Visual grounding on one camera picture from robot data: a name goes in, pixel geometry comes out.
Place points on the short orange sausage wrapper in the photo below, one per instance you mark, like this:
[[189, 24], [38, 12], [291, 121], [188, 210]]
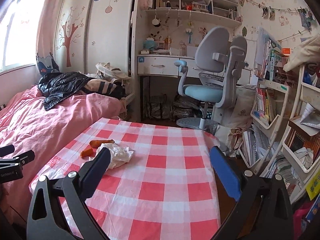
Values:
[[86, 153]]

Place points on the beige tote bag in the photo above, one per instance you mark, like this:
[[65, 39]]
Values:
[[106, 70]]

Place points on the white paper bag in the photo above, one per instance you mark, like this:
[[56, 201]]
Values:
[[119, 155]]

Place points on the striped beige pillow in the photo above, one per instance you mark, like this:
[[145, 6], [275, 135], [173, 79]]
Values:
[[103, 87]]

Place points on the pink curtain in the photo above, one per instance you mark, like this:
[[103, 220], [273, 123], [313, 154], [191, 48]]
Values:
[[45, 37]]

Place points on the white bookshelf rack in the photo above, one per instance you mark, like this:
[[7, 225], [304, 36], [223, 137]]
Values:
[[284, 137]]

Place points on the white desk with drawers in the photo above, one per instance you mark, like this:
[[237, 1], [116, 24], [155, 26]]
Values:
[[163, 65]]

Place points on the grey blue desk chair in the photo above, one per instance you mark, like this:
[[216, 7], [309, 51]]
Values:
[[221, 63]]

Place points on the window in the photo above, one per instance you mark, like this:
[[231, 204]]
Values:
[[19, 26]]

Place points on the red white checkered tablecloth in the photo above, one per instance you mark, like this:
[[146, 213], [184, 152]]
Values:
[[166, 191]]

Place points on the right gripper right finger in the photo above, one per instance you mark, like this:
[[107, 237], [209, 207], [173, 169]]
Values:
[[262, 207]]

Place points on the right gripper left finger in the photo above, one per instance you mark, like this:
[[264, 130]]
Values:
[[46, 219]]

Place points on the black puffer jacket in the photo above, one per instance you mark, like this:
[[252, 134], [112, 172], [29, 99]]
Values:
[[56, 87]]

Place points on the pink duvet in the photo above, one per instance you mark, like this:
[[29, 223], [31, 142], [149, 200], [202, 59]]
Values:
[[28, 126]]

